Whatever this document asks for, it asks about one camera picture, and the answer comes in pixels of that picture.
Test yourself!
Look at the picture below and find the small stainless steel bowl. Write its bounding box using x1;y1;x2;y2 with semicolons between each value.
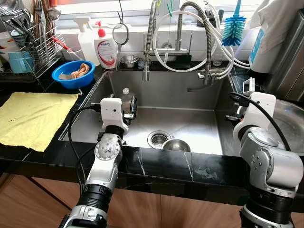
161;138;192;153

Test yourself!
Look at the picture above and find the clear plastic bottle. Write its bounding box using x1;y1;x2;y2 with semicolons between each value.
119;87;133;112

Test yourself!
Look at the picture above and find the small white plastic holder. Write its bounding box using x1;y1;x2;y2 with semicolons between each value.
241;77;256;96

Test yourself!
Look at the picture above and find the steel sink drain strainer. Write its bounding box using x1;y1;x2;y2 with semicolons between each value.
147;131;171;149

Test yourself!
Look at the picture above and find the tiny steel bowl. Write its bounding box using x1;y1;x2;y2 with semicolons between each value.
119;54;140;69

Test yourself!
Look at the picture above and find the stainless steel sink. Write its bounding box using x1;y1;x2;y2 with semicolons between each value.
58;70;238;156

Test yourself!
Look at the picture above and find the white water tube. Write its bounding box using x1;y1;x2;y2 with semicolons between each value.
152;10;234;74
216;28;252;69

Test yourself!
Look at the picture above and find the white dish soap bottle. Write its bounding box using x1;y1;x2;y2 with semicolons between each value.
94;20;119;70

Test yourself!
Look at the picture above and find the large stainless steel bowl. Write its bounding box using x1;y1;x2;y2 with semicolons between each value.
264;98;304;158

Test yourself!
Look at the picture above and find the beige rag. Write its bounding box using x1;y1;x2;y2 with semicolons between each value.
61;63;91;80

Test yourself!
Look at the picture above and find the small clear glass jar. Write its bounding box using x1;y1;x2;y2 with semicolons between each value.
212;47;225;67

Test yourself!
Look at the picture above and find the dark green sponge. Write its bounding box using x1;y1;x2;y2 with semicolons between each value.
174;54;193;71

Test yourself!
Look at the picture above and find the blue plastic bowl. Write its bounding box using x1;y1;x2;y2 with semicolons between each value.
51;60;95;90

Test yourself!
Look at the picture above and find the white spray bottle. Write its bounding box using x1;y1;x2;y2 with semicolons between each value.
75;17;101;67

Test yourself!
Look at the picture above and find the steel knife block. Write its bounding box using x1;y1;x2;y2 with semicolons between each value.
264;12;304;103

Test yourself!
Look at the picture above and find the steel faucet mixer pipe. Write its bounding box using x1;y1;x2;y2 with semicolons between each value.
150;12;193;57

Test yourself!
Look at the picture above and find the blue bottle brush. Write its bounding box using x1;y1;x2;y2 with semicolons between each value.
221;0;247;47

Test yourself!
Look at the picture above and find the yellow cloth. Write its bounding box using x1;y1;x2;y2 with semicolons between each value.
0;92;79;152

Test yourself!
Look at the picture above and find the brown wooden cabinet door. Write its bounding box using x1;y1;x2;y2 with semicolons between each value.
28;176;247;228
0;173;76;228

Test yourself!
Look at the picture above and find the small black device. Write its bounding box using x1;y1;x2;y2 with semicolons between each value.
203;4;225;22

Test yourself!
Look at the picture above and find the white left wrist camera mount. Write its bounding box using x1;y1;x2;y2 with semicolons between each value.
100;97;130;134

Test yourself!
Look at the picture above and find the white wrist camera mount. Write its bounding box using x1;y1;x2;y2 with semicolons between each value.
100;97;130;134
232;92;277;138

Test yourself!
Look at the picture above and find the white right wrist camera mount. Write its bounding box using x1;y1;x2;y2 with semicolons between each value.
232;92;277;138

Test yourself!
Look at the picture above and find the flexible steel faucet hose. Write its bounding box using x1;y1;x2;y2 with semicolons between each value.
179;1;223;87
142;0;158;81

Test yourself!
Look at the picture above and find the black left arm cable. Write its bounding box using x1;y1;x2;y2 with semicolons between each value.
67;104;103;183

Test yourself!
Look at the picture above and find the red handled utensil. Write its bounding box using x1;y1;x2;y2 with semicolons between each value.
52;36;73;52

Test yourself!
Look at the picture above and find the wire utensil rack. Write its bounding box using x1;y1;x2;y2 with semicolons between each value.
0;0;65;81

